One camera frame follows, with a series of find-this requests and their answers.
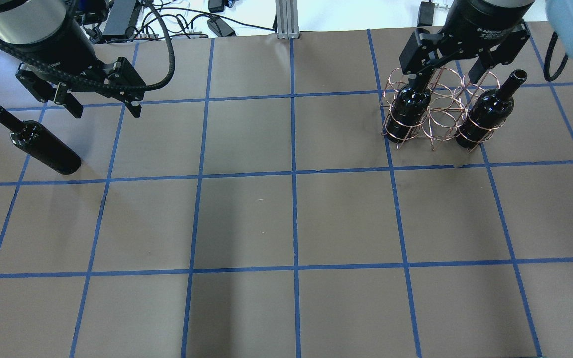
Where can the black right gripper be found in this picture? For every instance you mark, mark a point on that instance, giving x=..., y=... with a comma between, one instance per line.
x=485, y=20

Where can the black bottle in basket left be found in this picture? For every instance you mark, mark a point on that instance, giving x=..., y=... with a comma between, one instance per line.
x=408, y=109

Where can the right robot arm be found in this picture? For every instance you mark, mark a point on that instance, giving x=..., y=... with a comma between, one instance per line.
x=559, y=16

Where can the black wine bottle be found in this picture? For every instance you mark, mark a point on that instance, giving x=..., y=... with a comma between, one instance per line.
x=33, y=138

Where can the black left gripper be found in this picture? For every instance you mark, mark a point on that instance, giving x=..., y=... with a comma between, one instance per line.
x=50, y=48

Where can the black bottle in basket right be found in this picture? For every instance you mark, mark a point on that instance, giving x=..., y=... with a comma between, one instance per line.
x=489, y=112

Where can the black electronics box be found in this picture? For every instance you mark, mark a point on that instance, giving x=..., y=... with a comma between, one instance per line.
x=122, y=19

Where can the black adapter at right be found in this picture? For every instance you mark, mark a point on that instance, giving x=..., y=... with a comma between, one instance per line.
x=425, y=16

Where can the aluminium frame post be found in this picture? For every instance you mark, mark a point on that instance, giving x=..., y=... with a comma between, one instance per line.
x=287, y=19

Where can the copper wire wine basket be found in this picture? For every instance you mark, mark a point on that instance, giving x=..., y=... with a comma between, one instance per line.
x=452, y=97

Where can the black bottle in basket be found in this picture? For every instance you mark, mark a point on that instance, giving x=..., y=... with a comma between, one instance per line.
x=408, y=109
x=489, y=112

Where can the black power adapter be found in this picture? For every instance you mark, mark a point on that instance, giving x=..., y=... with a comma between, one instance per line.
x=220, y=28

